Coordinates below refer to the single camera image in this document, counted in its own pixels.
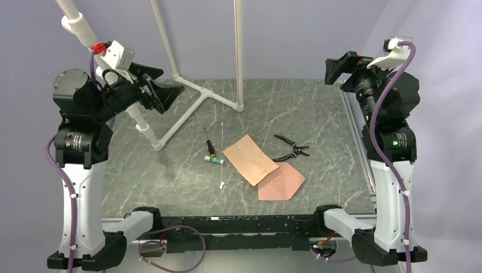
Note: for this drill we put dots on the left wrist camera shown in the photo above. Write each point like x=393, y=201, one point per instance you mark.
x=115, y=55

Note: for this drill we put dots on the tan paper letter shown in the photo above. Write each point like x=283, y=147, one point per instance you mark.
x=249, y=160

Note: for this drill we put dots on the black pliers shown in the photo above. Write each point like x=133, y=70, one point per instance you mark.
x=296, y=150

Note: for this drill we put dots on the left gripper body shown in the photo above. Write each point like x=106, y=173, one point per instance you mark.
x=126, y=91

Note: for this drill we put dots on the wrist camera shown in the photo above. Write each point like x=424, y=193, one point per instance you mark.
x=115, y=55
x=394, y=54

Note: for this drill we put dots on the pink envelope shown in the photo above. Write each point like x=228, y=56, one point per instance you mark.
x=281, y=184

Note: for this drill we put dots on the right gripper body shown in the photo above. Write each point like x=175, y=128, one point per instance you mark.
x=363, y=81

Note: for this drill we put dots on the black yellow screwdriver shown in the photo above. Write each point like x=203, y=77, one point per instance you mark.
x=211, y=149

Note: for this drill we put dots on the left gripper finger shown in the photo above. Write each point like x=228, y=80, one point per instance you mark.
x=139, y=71
x=160, y=97

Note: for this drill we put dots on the aluminium side rail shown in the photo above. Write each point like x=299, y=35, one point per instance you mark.
x=357, y=136

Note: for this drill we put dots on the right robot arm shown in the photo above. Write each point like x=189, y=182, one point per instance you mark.
x=386, y=98

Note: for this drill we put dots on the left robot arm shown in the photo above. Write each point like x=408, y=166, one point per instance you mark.
x=79, y=152

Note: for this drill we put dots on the green glue stick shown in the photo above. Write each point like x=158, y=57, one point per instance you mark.
x=214, y=160

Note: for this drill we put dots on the white PVC pipe frame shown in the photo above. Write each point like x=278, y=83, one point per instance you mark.
x=74, y=22

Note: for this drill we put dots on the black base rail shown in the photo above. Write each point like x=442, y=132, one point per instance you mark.
x=195, y=233

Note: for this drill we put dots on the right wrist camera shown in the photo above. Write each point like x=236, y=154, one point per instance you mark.
x=394, y=54

